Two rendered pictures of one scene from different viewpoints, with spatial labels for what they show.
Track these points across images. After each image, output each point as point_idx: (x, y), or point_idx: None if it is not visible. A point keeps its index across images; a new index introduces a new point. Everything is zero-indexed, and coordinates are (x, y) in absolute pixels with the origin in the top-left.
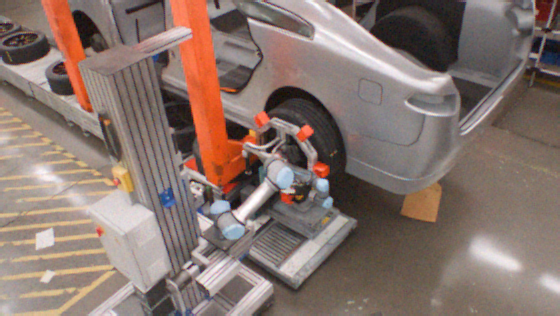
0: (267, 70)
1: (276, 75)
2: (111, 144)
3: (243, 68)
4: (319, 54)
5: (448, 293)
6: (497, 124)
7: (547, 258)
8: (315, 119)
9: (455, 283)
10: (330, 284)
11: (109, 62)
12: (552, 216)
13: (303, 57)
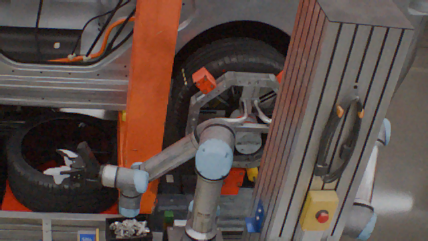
0: (185, 7)
1: (208, 10)
2: (315, 157)
3: (0, 29)
4: None
5: (404, 211)
6: None
7: (423, 142)
8: (278, 58)
9: (399, 199)
10: None
11: (366, 9)
12: (389, 104)
13: None
